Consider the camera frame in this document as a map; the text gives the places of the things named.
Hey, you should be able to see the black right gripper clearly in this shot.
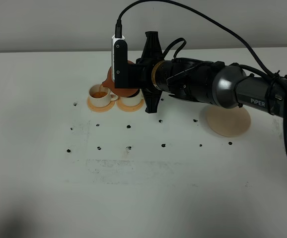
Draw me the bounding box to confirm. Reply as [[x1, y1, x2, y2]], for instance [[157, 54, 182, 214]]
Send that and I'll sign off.
[[133, 31, 163, 114]]

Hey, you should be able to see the brown clay teapot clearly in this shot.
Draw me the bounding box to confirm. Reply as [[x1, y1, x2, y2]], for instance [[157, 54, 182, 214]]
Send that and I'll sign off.
[[102, 67, 139, 97]]

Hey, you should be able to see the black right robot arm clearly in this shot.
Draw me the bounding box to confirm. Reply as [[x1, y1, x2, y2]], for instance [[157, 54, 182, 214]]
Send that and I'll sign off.
[[136, 31, 287, 117]]

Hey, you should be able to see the beige round teapot saucer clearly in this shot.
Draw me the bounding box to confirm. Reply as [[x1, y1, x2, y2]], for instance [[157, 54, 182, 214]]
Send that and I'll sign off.
[[205, 106, 251, 137]]

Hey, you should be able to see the right white teacup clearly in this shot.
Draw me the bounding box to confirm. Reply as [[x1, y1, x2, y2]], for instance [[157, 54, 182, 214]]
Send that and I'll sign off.
[[121, 90, 143, 107]]

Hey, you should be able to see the white teacup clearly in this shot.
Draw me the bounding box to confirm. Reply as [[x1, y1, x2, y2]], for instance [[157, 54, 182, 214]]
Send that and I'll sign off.
[[121, 90, 143, 107], [88, 84, 119, 108]]

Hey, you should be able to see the right orange coaster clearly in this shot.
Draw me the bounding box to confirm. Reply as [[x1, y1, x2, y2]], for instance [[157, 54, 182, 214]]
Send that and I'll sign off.
[[117, 99, 144, 113]]

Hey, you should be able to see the orange coaster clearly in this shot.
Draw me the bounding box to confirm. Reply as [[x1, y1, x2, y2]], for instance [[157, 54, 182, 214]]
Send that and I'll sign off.
[[87, 95, 115, 113], [117, 99, 144, 113]]

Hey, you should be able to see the left white teacup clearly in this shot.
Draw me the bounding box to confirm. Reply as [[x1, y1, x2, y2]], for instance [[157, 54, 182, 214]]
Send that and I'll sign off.
[[88, 84, 119, 108]]

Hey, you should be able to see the left orange coaster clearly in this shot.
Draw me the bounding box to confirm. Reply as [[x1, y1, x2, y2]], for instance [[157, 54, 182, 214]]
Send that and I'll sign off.
[[87, 95, 115, 113]]

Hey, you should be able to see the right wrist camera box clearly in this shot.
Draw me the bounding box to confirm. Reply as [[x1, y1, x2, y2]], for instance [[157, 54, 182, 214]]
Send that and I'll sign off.
[[111, 35, 141, 89]]

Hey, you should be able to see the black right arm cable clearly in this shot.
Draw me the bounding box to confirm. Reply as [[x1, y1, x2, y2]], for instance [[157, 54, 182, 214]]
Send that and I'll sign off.
[[115, 0, 287, 191]]

